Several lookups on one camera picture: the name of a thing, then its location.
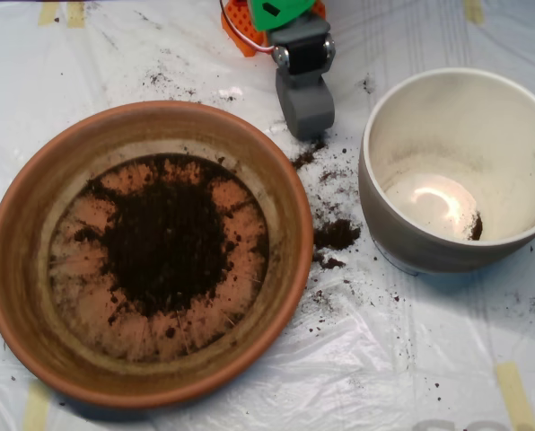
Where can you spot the grey gripper black servo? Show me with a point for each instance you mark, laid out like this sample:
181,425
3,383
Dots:
304,49

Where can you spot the dark soil pile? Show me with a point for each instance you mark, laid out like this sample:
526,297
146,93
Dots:
169,247

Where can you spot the dark soil heap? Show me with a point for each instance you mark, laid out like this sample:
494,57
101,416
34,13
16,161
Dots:
476,230

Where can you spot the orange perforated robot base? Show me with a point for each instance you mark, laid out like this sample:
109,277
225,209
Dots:
245,42

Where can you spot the elongated spilled soil clump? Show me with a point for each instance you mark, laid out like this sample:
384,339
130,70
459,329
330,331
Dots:
308,155

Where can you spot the large spilled soil clump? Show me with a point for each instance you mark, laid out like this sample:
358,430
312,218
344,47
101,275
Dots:
337,233

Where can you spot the flat spilled soil clump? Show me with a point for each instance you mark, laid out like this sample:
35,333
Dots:
328,262

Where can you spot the white ceramic pot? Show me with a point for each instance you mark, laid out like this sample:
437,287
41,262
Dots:
429,256

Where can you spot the terracotta clay bowl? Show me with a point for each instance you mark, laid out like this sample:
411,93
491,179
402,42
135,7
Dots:
25,269

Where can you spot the beige masking tape strip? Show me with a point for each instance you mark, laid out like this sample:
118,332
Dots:
47,13
514,395
36,408
76,14
474,11

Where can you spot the clear plastic cover sheet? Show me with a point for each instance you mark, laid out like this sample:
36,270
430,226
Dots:
384,368

